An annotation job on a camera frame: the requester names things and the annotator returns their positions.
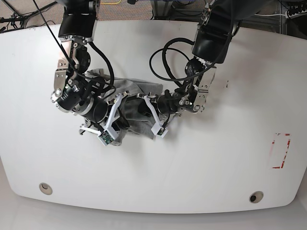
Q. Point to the grey T-shirt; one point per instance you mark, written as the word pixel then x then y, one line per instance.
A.
pixel 139 124

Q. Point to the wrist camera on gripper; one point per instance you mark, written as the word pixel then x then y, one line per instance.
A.
pixel 158 130
pixel 106 137

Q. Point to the red tape rectangle marking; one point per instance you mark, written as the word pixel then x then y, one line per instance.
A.
pixel 279 150

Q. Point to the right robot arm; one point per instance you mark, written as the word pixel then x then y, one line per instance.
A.
pixel 71 85

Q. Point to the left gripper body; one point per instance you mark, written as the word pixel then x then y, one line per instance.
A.
pixel 167 107

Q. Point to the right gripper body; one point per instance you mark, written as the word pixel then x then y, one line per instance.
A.
pixel 100 114

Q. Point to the table cable grommet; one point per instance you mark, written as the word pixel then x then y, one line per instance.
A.
pixel 45 189
pixel 256 197

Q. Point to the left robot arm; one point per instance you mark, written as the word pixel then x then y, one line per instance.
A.
pixel 219 23

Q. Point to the black tripod legs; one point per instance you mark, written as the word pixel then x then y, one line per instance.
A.
pixel 16 21

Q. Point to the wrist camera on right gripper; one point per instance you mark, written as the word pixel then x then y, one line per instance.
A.
pixel 106 137

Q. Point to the white power strip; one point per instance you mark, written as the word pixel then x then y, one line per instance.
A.
pixel 296 11

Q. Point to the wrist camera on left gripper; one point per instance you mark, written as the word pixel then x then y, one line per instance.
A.
pixel 158 130

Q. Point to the left table cable grommet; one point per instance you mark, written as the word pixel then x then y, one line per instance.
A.
pixel 45 189

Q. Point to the right table cable grommet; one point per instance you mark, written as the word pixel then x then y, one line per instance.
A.
pixel 256 197

